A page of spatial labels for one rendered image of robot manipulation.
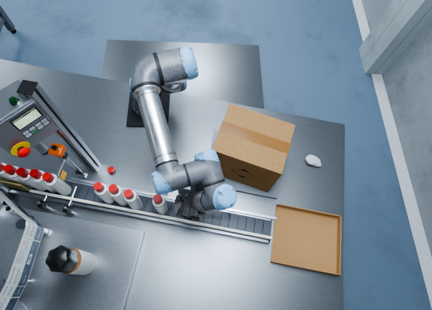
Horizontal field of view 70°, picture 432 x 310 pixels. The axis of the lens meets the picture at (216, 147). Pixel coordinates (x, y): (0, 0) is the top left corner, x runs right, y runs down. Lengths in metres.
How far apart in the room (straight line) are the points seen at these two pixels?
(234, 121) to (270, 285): 0.72
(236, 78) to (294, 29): 1.64
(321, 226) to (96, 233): 1.02
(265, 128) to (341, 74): 1.92
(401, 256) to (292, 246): 1.34
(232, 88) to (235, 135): 0.52
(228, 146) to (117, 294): 0.74
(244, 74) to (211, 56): 0.23
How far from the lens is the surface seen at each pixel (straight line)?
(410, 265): 2.75
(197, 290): 1.45
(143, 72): 1.08
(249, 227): 1.44
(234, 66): 1.86
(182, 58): 1.10
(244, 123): 1.33
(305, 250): 1.53
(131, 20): 3.31
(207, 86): 1.77
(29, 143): 1.18
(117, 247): 1.44
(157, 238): 1.47
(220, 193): 0.95
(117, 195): 1.31
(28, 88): 1.05
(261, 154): 1.28
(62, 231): 1.52
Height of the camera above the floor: 2.28
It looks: 66 degrees down
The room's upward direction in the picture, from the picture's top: 9 degrees clockwise
